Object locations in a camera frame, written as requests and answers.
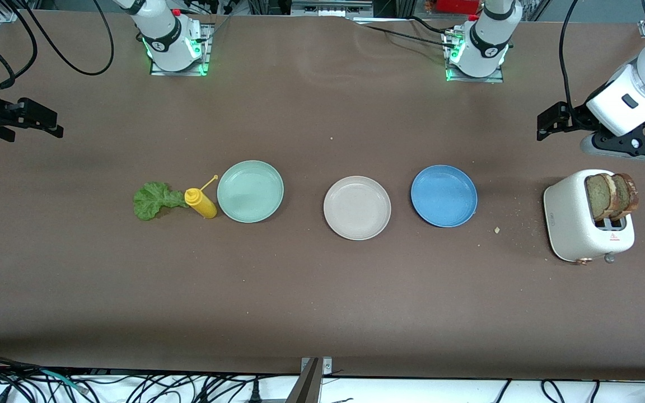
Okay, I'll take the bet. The brown bread slice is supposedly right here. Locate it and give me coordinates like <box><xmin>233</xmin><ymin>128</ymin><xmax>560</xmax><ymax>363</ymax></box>
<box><xmin>585</xmin><ymin>173</ymin><xmax>618</xmax><ymax>221</ymax></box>
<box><xmin>612</xmin><ymin>172</ymin><xmax>639</xmax><ymax>218</ymax></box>

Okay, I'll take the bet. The green lettuce leaf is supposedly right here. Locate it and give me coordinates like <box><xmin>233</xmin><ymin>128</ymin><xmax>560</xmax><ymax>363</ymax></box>
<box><xmin>133</xmin><ymin>181</ymin><xmax>189</xmax><ymax>221</ymax></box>

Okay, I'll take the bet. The yellow squeeze sauce bottle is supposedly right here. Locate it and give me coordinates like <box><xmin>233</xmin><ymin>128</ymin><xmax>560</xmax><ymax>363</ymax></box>
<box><xmin>184</xmin><ymin>175</ymin><xmax>219</xmax><ymax>219</ymax></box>

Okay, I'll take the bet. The blue round plate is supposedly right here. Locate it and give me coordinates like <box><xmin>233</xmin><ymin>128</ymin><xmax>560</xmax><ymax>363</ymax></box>
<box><xmin>410</xmin><ymin>165</ymin><xmax>478</xmax><ymax>228</ymax></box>

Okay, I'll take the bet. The mint green round plate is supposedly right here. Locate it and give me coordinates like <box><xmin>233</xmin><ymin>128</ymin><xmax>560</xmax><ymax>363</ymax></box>
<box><xmin>217</xmin><ymin>160</ymin><xmax>284</xmax><ymax>223</ymax></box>

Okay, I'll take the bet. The beige round plate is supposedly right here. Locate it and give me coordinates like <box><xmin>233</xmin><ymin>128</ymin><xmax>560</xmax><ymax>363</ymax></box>
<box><xmin>323</xmin><ymin>176</ymin><xmax>391</xmax><ymax>241</ymax></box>

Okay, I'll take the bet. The white two-slot toaster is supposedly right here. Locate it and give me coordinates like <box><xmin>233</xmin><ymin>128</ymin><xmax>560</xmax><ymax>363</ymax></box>
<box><xmin>543</xmin><ymin>169</ymin><xmax>635</xmax><ymax>265</ymax></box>

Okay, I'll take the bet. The red box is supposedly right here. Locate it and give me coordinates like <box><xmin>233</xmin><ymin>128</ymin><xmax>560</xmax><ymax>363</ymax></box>
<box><xmin>436</xmin><ymin>0</ymin><xmax>481</xmax><ymax>15</ymax></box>

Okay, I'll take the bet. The grey metal device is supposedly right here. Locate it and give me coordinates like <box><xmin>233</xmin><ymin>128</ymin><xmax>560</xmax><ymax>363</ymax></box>
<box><xmin>291</xmin><ymin>0</ymin><xmax>373</xmax><ymax>17</ymax></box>

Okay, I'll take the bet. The black base cable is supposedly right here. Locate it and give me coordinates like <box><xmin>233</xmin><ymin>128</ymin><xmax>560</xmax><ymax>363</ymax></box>
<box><xmin>350</xmin><ymin>17</ymin><xmax>460</xmax><ymax>51</ymax></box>

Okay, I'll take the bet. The teal floor cable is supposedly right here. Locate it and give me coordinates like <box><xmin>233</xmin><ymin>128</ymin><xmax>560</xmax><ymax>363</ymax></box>
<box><xmin>36</xmin><ymin>368</ymin><xmax>85</xmax><ymax>391</ymax></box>

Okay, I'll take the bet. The metal table edge bracket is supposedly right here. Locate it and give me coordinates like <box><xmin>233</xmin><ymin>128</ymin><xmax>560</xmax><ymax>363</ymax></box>
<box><xmin>285</xmin><ymin>357</ymin><xmax>333</xmax><ymax>403</ymax></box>

